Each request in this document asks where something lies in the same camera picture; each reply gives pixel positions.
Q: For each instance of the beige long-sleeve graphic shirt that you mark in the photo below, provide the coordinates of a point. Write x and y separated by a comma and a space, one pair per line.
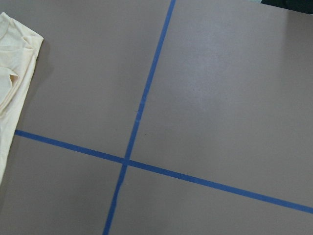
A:
19, 49

